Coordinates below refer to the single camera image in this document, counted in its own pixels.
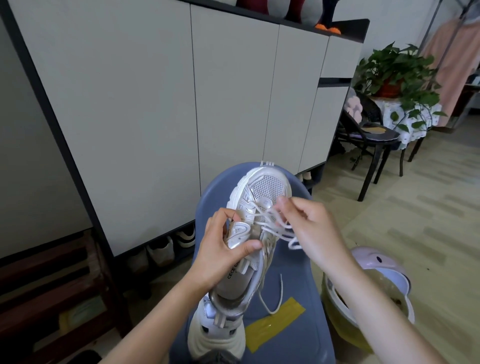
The metal clothes rack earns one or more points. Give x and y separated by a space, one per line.
437 15

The white shoe with dark stripes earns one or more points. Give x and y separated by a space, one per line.
185 235

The person's right hand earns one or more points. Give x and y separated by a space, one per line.
318 236

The red flower pot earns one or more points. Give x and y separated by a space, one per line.
389 89

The white shoe cabinet black frame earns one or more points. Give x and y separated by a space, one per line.
150 112

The dark red plush toy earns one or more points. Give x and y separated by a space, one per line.
253 5

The pink hanging garment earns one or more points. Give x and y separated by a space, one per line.
457 56

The blue plastic chair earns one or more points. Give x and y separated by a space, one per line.
300 285

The table with floral tablecloth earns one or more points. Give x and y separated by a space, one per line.
390 108

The yellow tape patch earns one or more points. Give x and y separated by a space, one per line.
275 324

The yellow trash bag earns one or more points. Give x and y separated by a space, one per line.
339 322

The pink plush toy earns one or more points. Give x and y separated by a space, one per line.
354 107

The person's left forearm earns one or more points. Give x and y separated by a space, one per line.
157 322

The grey shoe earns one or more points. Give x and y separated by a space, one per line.
138 259

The green potted plant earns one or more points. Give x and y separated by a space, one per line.
405 71

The person's right forearm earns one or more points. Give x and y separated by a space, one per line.
375 318

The person's left thumb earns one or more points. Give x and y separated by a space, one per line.
245 246

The person's left hand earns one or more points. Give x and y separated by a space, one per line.
212 258

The person's right thumb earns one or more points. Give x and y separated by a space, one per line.
285 212

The beige shoe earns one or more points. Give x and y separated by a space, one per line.
161 250

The pale green packet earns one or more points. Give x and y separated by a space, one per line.
84 313

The white shoelace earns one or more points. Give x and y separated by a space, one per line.
279 234

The white silver mesh sneaker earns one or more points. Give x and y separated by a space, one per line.
268 187

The white silver chunky sneaker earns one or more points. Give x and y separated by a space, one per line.
215 335

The brown wooden shelf rack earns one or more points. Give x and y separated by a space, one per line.
48 292

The yellow seat pad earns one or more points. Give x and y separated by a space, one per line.
373 130

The black wooden chair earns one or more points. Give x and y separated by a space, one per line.
375 140

